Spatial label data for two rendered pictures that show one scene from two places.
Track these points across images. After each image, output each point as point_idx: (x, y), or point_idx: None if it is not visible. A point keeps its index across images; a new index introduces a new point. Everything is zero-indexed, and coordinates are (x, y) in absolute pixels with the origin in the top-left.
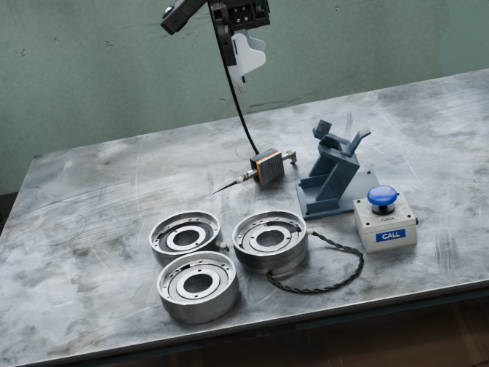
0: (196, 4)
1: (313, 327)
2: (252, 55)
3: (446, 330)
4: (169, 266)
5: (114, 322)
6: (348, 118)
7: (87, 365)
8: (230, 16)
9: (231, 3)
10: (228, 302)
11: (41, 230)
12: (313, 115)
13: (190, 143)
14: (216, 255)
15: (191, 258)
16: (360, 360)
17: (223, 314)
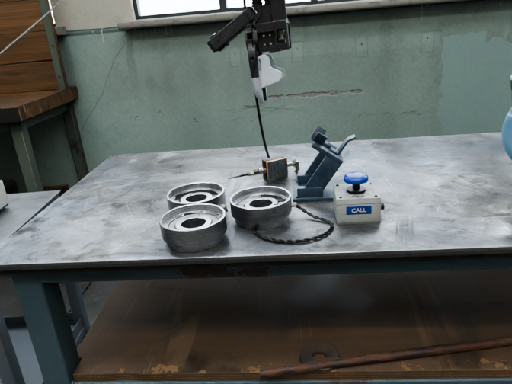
0: (235, 28)
1: (282, 275)
2: (271, 72)
3: (404, 321)
4: (175, 209)
5: (122, 245)
6: (346, 152)
7: (94, 277)
8: (259, 40)
9: (260, 28)
10: (212, 238)
11: (96, 191)
12: None
13: (224, 156)
14: (213, 207)
15: (194, 207)
16: (327, 333)
17: (208, 249)
